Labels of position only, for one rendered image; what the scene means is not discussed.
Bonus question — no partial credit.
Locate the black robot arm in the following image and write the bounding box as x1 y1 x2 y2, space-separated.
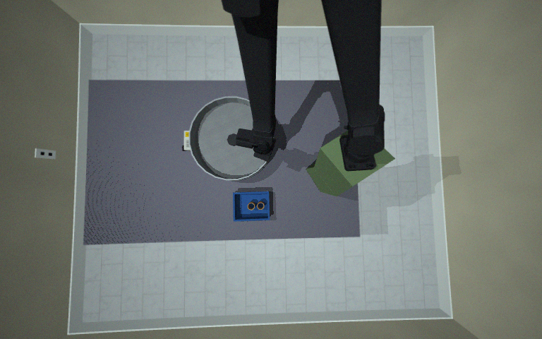
222 0 385 171

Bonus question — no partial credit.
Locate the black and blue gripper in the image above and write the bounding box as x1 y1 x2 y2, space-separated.
253 138 276 162

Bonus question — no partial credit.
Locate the blue open crate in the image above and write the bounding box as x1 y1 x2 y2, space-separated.
233 191 270 222

